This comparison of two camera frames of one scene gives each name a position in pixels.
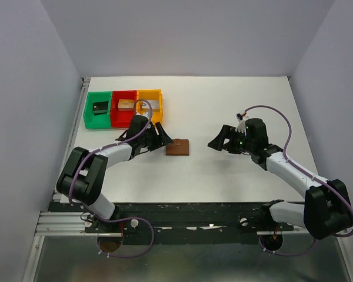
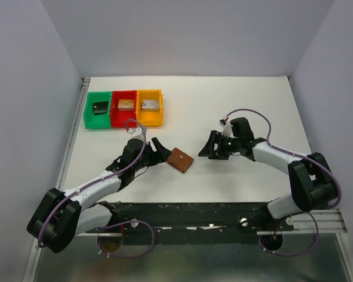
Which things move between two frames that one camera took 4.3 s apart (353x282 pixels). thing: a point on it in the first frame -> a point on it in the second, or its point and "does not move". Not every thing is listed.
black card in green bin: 99,108 does not move
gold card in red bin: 126,104 does not move
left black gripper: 162,139 -> 159,156
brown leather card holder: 180,147 -> 180,160
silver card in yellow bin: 154,103 does not move
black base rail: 173,224 does not move
